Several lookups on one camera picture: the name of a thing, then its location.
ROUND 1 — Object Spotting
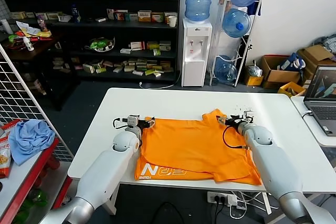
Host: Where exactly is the orange chips bag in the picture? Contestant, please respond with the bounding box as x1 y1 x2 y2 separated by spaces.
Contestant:
0 136 13 179

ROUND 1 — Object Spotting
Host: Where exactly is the green plastic bottle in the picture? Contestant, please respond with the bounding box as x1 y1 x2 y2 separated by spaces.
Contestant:
26 188 49 209

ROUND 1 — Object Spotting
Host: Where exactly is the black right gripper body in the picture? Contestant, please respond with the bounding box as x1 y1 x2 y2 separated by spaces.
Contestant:
225 115 244 130

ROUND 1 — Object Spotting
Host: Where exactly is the white table leg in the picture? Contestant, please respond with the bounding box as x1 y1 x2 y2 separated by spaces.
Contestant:
261 191 272 215
103 182 121 216

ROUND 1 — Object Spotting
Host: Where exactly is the white metal jug rack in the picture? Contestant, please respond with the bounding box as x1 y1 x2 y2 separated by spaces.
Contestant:
209 0 263 88

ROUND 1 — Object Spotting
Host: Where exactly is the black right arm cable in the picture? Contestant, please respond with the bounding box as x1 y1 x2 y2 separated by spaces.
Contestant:
222 123 250 150

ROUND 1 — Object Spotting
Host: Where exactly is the yellow plastic bin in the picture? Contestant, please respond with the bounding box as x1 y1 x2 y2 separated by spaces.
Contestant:
278 81 307 98

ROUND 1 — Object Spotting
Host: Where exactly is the white dispenser power cable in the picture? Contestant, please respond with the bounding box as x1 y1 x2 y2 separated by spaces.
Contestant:
139 70 182 90

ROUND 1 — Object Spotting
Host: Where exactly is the light blue crumpled cloth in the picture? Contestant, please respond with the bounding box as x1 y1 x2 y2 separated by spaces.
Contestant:
8 119 56 166

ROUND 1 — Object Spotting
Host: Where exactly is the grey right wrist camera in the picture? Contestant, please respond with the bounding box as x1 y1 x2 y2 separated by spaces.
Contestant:
243 110 256 124

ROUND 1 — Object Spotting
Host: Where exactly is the open brown cardboard box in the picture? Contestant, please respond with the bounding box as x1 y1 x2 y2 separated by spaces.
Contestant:
260 55 301 90

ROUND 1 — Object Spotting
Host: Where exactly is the purple capped bottle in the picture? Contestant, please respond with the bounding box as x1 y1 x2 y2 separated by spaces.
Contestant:
36 15 48 32

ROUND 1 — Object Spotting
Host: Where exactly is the black shelving unit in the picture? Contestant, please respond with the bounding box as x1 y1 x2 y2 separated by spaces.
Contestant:
0 0 182 82

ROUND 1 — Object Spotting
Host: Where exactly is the white paper roll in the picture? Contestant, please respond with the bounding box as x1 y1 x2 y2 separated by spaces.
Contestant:
0 19 13 35

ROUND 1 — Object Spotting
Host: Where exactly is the blue white bag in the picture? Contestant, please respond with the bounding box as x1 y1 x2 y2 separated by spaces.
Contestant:
278 52 307 72

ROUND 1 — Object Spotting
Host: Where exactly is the green white plastic bag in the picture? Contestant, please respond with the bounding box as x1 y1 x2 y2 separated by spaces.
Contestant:
84 37 116 52

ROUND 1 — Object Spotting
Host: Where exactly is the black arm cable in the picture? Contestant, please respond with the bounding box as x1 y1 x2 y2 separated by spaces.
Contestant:
222 123 250 150
112 117 129 130

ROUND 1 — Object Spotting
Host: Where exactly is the small yellow crate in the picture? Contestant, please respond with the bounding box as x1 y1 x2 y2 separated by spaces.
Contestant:
244 73 264 87

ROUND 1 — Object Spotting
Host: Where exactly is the black tripod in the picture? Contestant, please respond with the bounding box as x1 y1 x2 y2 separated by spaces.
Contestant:
243 35 253 63

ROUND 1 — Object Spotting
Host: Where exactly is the grey laptop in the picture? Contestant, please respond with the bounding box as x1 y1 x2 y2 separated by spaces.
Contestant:
303 65 336 137

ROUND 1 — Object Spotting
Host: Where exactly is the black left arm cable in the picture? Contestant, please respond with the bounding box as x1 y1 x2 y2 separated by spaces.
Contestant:
112 117 129 130

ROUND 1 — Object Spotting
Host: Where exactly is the blue water jug with label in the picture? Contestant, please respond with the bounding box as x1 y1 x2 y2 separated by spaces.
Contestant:
184 0 215 23

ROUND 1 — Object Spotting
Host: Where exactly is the silver foil bag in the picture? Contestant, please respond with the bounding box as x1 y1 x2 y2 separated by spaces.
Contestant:
247 60 263 78

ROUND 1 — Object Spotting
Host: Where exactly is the white water dispenser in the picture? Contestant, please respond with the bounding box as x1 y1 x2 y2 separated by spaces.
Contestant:
182 18 213 88

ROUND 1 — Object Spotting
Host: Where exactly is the red framed cart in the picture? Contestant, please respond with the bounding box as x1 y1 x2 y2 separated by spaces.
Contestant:
0 137 73 224

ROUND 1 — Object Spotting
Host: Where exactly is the dark blue hanging cloth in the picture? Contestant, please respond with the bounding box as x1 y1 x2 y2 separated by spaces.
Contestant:
246 0 263 16

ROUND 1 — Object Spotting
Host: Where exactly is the white power strip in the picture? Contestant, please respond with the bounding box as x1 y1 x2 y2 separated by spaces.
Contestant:
206 191 238 207

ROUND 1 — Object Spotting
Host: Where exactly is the large brown cardboard box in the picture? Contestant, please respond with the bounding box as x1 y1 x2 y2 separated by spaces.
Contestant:
296 45 336 86

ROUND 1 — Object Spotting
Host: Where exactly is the grey clothes pile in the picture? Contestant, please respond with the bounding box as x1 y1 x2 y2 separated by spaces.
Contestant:
313 34 336 55

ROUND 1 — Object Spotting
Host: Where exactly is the white wire grid panel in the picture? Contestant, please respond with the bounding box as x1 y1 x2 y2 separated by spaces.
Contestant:
0 44 74 164

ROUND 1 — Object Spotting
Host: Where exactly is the dark wooden table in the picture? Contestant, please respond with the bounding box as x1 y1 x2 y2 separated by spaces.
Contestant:
0 31 79 112

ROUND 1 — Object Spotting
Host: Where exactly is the white paper stack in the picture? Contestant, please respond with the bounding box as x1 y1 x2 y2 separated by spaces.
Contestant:
15 20 40 37

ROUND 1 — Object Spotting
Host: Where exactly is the orange t-shirt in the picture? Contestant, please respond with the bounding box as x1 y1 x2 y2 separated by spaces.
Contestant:
134 108 263 186

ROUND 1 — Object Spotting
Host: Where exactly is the red orange medicine box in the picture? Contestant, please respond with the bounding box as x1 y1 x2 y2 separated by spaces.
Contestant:
114 10 129 22

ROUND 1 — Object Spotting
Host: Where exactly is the blue plastic bottle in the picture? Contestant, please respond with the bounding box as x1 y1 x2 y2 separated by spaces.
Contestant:
71 4 81 23

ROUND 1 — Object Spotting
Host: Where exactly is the red white snack bag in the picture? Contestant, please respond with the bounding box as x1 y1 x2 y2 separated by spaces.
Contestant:
0 119 22 146

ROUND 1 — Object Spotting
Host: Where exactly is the white side table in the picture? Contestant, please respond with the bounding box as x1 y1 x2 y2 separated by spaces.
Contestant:
290 95 336 148

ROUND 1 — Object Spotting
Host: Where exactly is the white plastic bottle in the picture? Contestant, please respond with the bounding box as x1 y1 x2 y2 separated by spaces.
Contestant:
23 37 35 52

